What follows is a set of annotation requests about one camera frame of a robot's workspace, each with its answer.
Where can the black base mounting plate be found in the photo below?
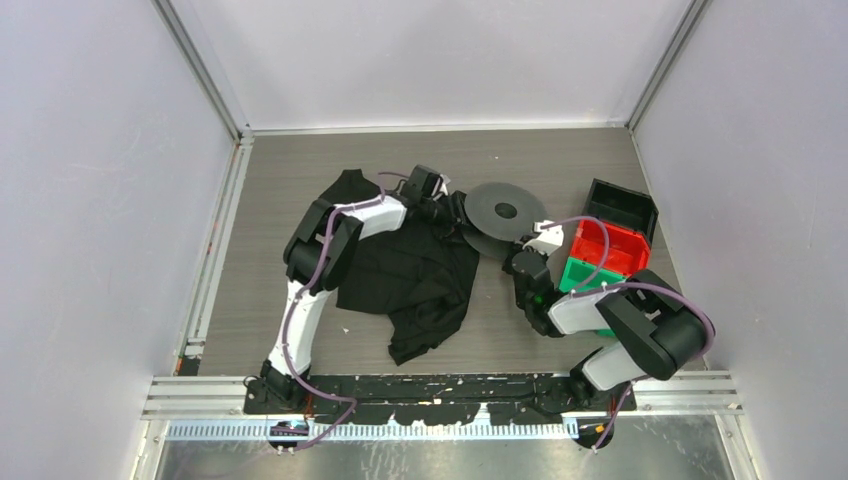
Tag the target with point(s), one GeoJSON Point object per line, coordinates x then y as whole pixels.
{"type": "Point", "coordinates": [450, 399]}

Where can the black cloth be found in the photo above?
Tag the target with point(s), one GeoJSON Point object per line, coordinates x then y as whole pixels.
{"type": "Point", "coordinates": [420, 277]}

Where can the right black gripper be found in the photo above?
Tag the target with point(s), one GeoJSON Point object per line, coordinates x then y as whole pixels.
{"type": "Point", "coordinates": [508, 264]}

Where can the grey plastic cable spool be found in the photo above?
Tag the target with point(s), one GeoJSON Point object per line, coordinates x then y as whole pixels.
{"type": "Point", "coordinates": [499, 215]}

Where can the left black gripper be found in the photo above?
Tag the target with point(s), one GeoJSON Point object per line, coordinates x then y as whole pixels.
{"type": "Point", "coordinates": [457, 210]}

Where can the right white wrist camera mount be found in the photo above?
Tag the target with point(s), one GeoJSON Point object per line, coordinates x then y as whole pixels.
{"type": "Point", "coordinates": [546, 238]}

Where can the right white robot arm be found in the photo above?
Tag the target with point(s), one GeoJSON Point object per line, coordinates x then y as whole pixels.
{"type": "Point", "coordinates": [657, 330]}

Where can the white slotted cable duct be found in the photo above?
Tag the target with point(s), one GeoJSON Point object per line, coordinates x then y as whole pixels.
{"type": "Point", "coordinates": [299, 430]}

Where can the black plastic bin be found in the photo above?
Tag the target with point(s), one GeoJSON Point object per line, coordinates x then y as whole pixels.
{"type": "Point", "coordinates": [628, 209]}

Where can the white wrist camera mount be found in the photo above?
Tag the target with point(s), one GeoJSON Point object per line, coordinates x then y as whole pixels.
{"type": "Point", "coordinates": [546, 238]}
{"type": "Point", "coordinates": [442, 187]}

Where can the green plastic bin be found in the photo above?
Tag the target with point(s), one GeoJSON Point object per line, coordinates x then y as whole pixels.
{"type": "Point", "coordinates": [586, 278]}

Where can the red plastic bin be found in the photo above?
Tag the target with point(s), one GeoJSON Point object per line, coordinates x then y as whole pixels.
{"type": "Point", "coordinates": [628, 251]}

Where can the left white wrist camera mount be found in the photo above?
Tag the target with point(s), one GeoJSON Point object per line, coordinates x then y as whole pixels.
{"type": "Point", "coordinates": [442, 187]}

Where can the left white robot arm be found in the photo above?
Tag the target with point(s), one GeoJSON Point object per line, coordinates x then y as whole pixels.
{"type": "Point", "coordinates": [318, 257]}

